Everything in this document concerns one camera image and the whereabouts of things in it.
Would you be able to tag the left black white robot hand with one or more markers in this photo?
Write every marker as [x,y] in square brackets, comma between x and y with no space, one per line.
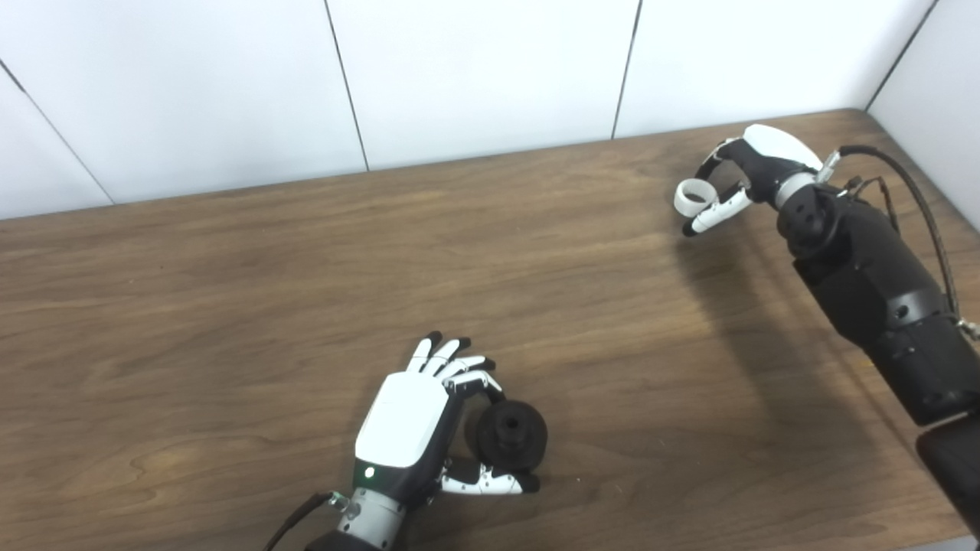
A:
[402,425]

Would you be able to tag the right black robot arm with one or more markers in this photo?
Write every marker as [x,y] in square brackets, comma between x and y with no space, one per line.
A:
[873,283]

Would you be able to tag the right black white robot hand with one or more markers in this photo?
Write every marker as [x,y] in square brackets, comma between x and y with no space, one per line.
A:
[769,153]

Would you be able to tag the round black part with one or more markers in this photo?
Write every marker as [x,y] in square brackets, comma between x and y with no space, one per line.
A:
[511,436]

